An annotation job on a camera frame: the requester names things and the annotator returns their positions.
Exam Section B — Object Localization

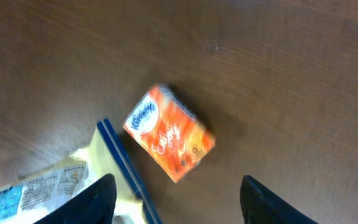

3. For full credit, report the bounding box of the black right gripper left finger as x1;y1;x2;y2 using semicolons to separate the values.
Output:
35;174;117;224

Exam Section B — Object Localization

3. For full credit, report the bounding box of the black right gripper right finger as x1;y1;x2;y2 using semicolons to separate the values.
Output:
240;175;316;224

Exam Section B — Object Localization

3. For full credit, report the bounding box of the yellow snack bag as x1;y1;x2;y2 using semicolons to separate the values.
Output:
0;119;161;223

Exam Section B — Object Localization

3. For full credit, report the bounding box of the small orange tissue pack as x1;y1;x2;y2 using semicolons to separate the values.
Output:
123;84;216;183

